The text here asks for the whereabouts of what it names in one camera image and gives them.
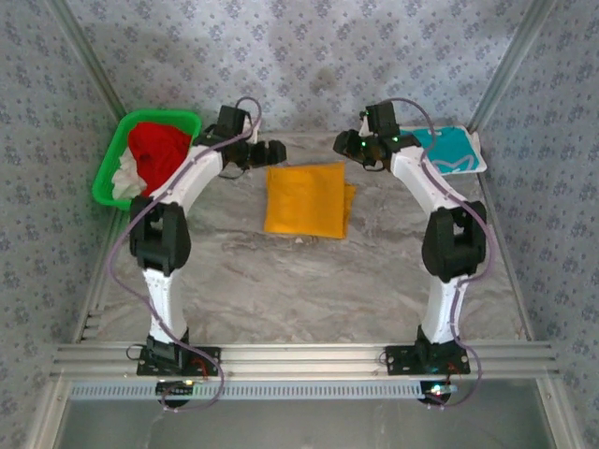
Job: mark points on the yellow printed t-shirt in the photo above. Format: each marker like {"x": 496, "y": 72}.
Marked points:
{"x": 304, "y": 201}

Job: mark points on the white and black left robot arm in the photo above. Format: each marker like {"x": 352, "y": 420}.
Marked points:
{"x": 164, "y": 299}

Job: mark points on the teal folded t-shirt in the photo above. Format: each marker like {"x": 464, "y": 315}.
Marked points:
{"x": 449, "y": 147}

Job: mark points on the red t-shirt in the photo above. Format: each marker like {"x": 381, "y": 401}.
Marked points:
{"x": 159, "y": 149}

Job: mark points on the white crumpled t-shirt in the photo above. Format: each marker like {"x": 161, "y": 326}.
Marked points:
{"x": 126, "y": 180}

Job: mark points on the green plastic basket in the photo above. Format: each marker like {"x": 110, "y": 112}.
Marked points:
{"x": 104, "y": 187}

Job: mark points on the controller board with led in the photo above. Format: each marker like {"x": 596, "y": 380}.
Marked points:
{"x": 175, "y": 387}
{"x": 437, "y": 390}

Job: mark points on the aluminium back rail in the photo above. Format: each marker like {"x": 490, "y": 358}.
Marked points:
{"x": 309, "y": 134}

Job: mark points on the aluminium frame post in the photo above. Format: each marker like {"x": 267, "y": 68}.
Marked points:
{"x": 510, "y": 61}

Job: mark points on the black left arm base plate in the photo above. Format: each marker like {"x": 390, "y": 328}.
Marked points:
{"x": 206, "y": 355}

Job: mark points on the aluminium mounting rail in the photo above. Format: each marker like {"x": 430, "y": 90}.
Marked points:
{"x": 304, "y": 357}

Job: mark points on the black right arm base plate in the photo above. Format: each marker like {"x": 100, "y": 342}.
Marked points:
{"x": 400, "y": 360}

